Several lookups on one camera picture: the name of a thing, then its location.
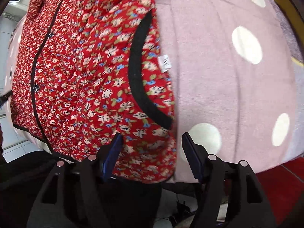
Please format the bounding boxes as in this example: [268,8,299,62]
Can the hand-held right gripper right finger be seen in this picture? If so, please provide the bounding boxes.
[182,132,277,228]

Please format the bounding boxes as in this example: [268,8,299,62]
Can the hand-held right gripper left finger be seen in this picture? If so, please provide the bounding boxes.
[27,133,123,228]

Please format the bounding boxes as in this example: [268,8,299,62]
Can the red floral quilted jacket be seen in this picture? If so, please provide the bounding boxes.
[11,0,177,185]

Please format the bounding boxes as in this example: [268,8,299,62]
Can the pink polka dot blanket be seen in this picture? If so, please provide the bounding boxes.
[5,0,302,184]

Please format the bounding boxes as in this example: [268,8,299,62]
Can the red floor mat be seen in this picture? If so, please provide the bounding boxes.
[255,157,304,228]

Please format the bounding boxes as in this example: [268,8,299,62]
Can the person's black pants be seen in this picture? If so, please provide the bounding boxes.
[0,147,162,228]

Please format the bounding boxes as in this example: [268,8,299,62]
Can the grey lavender bed sheet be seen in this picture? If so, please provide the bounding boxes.
[259,0,304,61]

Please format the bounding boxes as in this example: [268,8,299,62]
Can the black cables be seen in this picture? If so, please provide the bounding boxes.
[166,195,197,226]

